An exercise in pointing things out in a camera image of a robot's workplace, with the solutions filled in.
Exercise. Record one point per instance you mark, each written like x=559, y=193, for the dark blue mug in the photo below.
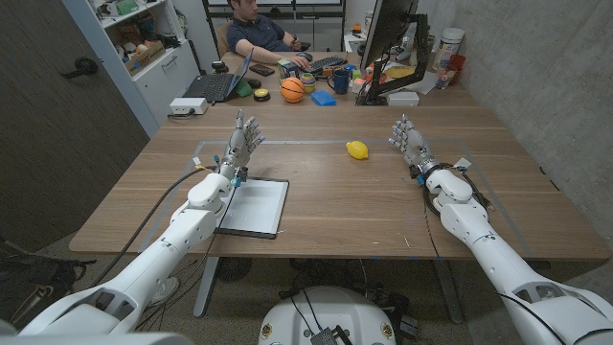
x=341, y=81

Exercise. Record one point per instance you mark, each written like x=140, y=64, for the tan office chair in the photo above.
x=222, y=40

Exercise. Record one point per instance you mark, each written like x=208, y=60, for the white labelled canister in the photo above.
x=448, y=48

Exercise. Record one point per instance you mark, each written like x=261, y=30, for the white shelf cabinet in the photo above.
x=163, y=81

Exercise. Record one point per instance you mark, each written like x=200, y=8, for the black smartphone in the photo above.
x=262, y=70

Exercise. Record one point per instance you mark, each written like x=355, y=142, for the cardboard box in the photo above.
x=143, y=58

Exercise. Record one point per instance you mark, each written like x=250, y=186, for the white flat box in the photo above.
x=403, y=98

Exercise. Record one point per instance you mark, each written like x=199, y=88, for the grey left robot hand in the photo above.
x=238, y=146

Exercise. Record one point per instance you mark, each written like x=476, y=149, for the yellow toy lemon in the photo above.
x=357, y=150

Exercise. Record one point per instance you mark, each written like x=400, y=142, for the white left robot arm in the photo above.
x=153, y=261

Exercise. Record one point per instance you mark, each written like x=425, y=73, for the red cup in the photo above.
x=457, y=67

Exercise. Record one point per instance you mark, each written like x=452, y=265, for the black keyboard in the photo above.
x=325, y=63

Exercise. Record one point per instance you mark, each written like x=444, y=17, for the black round floor fan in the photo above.
x=233, y=269

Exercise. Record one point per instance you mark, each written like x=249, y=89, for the dark open laptop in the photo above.
x=213, y=86

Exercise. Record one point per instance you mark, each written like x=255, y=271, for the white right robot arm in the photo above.
x=493, y=254

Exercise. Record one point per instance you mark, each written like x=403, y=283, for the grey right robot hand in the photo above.
x=414, y=146

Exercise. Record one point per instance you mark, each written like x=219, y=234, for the small clear bottle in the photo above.
x=442, y=80

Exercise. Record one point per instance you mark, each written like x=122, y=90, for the blue flat block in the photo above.
x=323, y=98

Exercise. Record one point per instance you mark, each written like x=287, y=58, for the green rounded object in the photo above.
x=244, y=89

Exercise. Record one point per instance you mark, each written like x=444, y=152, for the yellow plate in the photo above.
x=400, y=72

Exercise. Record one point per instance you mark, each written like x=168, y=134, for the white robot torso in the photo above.
x=330, y=311

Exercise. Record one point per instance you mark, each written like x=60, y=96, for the black webcam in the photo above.
x=220, y=67

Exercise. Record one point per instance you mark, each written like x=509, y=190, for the black computer mouse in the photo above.
x=306, y=54

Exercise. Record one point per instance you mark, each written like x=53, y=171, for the white shoe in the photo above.
x=165, y=290

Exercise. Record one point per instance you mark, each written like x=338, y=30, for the grey table leg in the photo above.
x=206, y=287
x=449, y=292

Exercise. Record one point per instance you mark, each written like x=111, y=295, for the colourful small carton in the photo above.
x=288, y=69

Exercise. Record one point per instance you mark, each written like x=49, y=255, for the white power box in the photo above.
x=188, y=105

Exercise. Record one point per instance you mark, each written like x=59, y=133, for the person in dark polo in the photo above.
x=258, y=31

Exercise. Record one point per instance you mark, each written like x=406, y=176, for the small black-framed whiteboard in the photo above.
x=258, y=206

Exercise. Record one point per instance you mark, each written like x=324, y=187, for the black bag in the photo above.
x=33, y=282

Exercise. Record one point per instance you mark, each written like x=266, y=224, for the black grabber stick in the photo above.
x=295, y=29

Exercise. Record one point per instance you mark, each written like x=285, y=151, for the yellow and black buzzer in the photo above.
x=262, y=95

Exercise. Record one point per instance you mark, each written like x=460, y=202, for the colourful stacked cups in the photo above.
x=308, y=84

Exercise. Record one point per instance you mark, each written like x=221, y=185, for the orange mini basketball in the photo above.
x=292, y=90

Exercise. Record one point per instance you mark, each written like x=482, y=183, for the large wall whiteboard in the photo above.
x=321, y=12

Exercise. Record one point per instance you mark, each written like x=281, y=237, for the black computer monitor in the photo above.
x=388, y=26

